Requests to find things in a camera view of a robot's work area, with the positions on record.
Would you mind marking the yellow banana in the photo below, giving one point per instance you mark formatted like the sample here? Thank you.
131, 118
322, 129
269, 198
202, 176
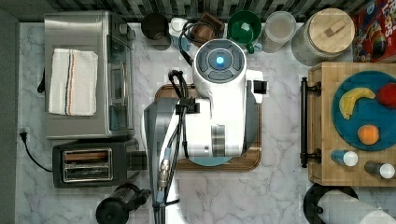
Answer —
350, 98

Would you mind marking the black two-slot toaster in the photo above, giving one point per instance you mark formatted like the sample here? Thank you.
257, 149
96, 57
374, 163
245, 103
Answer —
123, 159

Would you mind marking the wooden crate black handle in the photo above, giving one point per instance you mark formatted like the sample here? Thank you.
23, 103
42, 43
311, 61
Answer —
319, 136

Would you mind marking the stainless steel toaster oven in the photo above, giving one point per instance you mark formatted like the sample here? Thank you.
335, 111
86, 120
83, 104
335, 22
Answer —
110, 37

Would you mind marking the white striped folded towel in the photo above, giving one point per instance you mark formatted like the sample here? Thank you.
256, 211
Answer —
72, 90

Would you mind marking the wooden serving tray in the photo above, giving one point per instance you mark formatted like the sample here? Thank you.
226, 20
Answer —
249, 152

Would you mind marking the clear plastic cup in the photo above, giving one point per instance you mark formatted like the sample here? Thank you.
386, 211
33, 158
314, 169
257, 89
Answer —
280, 27

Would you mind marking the white blue bottle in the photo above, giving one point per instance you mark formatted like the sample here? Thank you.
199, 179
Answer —
175, 29

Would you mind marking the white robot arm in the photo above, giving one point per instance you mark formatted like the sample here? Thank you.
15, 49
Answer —
221, 121

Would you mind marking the light blue plate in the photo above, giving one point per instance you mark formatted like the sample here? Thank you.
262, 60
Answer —
210, 161

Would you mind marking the teal round plate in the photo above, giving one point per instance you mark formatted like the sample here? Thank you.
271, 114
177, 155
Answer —
366, 112

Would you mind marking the red apple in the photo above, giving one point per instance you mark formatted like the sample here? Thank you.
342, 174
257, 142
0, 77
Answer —
386, 95

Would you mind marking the brown wooden box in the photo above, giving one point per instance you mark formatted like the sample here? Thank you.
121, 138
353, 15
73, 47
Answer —
202, 33

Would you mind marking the white paper towel roll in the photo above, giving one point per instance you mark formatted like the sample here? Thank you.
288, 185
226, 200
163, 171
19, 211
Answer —
340, 208

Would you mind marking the brown toast slice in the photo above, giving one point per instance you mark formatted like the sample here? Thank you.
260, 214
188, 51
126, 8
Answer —
86, 156

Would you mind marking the blue shaker white cap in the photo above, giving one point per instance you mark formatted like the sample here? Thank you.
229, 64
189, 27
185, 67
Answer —
347, 158

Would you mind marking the dark brown mug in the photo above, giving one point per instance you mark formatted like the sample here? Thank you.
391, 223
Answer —
155, 26

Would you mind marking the glass jar wooden lid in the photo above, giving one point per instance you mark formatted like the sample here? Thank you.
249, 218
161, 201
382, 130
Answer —
324, 37

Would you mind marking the black paper towel holder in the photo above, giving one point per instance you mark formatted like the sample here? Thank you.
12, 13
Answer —
312, 210

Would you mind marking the grey shaker white cap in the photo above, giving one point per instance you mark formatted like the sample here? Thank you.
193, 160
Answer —
381, 169

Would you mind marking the colourful cereal box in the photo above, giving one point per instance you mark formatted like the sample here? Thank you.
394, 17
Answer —
375, 36

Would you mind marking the green mug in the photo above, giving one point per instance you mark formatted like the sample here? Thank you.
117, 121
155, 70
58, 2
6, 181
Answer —
244, 28

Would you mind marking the orange fruit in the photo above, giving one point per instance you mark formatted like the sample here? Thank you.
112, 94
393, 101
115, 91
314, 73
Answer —
368, 134

